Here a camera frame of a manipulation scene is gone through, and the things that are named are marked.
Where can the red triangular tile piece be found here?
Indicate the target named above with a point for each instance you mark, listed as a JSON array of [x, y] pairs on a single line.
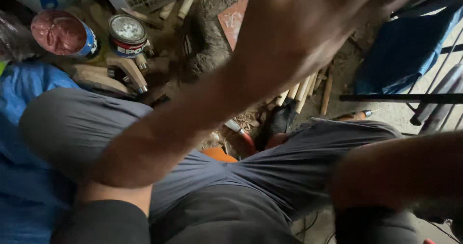
[[233, 21]]

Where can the blue plastic tarp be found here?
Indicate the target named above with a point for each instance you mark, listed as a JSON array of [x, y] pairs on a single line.
[[25, 186]]

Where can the person's left hand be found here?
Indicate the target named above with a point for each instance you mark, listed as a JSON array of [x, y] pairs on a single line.
[[289, 34]]

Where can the grey metal pipes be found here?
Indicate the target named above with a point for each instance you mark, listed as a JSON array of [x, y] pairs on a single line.
[[439, 99]]

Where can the clear plastic bag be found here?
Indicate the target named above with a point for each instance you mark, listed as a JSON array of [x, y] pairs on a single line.
[[14, 38]]

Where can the closed tin with silver lid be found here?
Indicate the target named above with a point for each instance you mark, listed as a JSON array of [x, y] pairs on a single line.
[[127, 34]]

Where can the black metal frame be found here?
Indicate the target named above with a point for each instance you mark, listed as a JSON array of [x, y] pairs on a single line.
[[398, 98]]

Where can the single wooden stick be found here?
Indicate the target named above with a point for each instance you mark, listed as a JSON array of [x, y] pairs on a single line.
[[326, 94]]

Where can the orange power drill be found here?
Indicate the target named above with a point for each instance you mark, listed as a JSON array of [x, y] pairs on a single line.
[[352, 116]]

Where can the black work glove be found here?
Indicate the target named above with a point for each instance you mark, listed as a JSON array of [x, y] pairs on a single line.
[[278, 123]]

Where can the open tin of brown paste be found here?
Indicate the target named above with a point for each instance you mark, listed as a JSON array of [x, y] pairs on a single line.
[[59, 32]]

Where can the blue cloth on metal frame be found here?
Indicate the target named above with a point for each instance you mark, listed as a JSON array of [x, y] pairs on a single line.
[[401, 52]]

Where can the orange plastic object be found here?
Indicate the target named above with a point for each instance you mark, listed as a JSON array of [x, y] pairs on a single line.
[[219, 155]]

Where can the person's grey trousers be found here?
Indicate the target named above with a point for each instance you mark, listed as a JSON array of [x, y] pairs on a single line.
[[253, 179]]

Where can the curved wooden furniture parts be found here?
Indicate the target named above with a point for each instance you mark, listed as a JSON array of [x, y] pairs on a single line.
[[119, 72]]

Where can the short pale wooden dowel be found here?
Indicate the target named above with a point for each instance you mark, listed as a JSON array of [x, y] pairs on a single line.
[[167, 10], [186, 6]]

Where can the grey cement lump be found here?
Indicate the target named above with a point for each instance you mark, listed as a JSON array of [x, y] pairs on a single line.
[[211, 38]]

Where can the person's black shirt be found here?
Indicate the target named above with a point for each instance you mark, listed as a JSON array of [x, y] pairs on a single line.
[[224, 222]]

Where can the bundle of wooden dowels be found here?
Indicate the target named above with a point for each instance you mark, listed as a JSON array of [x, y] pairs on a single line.
[[302, 90]]

